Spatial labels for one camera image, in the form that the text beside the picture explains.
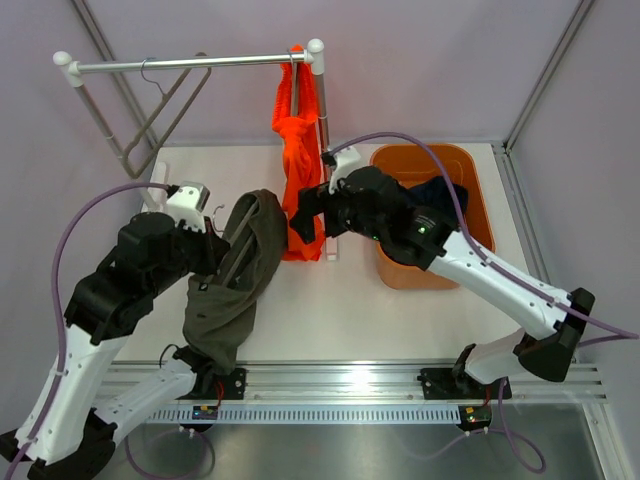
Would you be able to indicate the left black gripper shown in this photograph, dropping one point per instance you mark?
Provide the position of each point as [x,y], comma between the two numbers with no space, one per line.
[214,249]

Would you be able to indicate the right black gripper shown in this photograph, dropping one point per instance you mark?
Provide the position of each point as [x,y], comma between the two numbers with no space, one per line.
[312,203]

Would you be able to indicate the grey hanger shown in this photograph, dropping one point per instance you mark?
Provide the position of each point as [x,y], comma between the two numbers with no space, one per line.
[242,241]
[294,97]
[159,125]

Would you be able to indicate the olive green shorts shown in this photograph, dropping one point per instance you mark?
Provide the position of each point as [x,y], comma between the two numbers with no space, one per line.
[221,308]

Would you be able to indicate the orange shorts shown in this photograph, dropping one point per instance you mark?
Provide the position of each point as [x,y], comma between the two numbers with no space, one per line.
[301,151]

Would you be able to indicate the navy blue shorts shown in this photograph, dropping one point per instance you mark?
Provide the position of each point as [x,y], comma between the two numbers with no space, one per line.
[433,193]

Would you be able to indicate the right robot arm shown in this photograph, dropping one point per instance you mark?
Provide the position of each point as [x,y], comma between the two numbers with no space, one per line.
[550,319]

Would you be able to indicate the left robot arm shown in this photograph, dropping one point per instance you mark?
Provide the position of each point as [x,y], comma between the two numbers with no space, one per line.
[68,435]

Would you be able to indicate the orange plastic basket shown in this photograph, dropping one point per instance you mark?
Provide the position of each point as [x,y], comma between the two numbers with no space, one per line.
[411,166]

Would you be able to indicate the silver clothes rack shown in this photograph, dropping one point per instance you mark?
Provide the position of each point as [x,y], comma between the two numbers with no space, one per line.
[313,54]

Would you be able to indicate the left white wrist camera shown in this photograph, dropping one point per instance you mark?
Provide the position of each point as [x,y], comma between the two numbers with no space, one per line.
[185,204]

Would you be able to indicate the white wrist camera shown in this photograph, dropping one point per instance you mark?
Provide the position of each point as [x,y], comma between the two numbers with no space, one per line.
[185,204]
[341,164]

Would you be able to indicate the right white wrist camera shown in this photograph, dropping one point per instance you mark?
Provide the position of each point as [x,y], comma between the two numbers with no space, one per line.
[341,164]

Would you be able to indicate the white slotted cable duct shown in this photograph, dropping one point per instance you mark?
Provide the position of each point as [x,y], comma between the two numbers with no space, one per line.
[438,414]

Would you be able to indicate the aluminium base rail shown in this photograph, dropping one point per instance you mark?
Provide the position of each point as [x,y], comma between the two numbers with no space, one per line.
[378,382]

